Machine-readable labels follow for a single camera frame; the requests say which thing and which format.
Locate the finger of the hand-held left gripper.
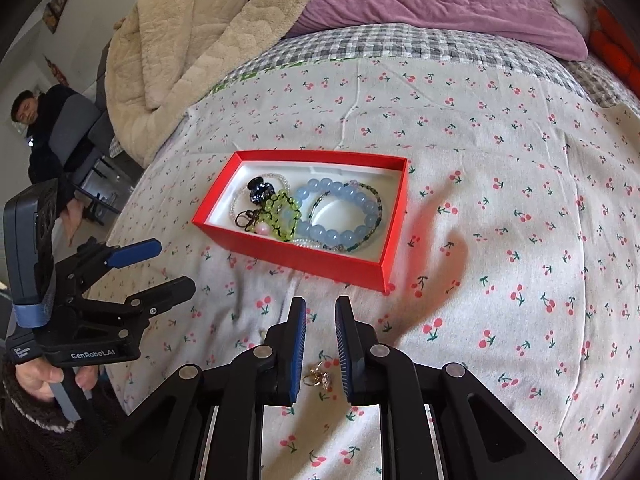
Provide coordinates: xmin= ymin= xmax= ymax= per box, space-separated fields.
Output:
xmin=64 ymin=275 xmax=197 ymax=333
xmin=55 ymin=240 xmax=162 ymax=282

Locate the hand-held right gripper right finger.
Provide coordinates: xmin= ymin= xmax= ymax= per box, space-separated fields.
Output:
xmin=334 ymin=295 xmax=577 ymax=480

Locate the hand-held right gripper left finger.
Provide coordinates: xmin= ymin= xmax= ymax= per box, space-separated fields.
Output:
xmin=85 ymin=296 xmax=308 ymax=480

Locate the small gold earring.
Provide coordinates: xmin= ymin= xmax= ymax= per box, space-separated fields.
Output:
xmin=305 ymin=363 xmax=334 ymax=391

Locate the red cardboard box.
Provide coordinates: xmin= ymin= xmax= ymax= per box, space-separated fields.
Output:
xmin=192 ymin=149 xmax=409 ymax=295

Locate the light blue bead bracelet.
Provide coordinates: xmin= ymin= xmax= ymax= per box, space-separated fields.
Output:
xmin=292 ymin=177 xmax=384 ymax=254

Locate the dark metal clasp charm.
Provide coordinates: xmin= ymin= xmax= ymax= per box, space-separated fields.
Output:
xmin=234 ymin=208 xmax=261 ymax=234

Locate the green bead bracelet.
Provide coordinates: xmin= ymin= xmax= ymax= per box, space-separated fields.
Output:
xmin=257 ymin=189 xmax=304 ymax=244

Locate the dark blue flower hair clip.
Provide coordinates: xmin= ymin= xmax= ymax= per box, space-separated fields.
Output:
xmin=247 ymin=175 xmax=279 ymax=206

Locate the thin dark green bracelet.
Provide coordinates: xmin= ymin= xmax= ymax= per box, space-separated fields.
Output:
xmin=306 ymin=179 xmax=385 ymax=254

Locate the clear bead bracelet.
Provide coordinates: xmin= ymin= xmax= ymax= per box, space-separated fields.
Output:
xmin=229 ymin=172 xmax=301 ymax=248

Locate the person's left forearm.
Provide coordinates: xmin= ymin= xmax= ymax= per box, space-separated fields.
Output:
xmin=0 ymin=355 xmax=132 ymax=480

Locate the person's left hand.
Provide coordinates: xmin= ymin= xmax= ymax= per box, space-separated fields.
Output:
xmin=12 ymin=357 xmax=101 ymax=404

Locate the grey chair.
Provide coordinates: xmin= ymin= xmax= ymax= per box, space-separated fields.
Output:
xmin=50 ymin=91 xmax=134 ymax=227

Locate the cream fleece blanket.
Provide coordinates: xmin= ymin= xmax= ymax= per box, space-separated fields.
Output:
xmin=104 ymin=0 xmax=362 ymax=169

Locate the orange plush cushion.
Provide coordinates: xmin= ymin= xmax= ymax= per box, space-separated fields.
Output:
xmin=587 ymin=7 xmax=640 ymax=79

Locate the red wall ornament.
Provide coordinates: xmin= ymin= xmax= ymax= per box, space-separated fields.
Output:
xmin=44 ymin=56 xmax=69 ymax=87

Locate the framed wall picture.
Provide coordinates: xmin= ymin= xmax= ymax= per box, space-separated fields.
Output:
xmin=45 ymin=0 xmax=69 ymax=34

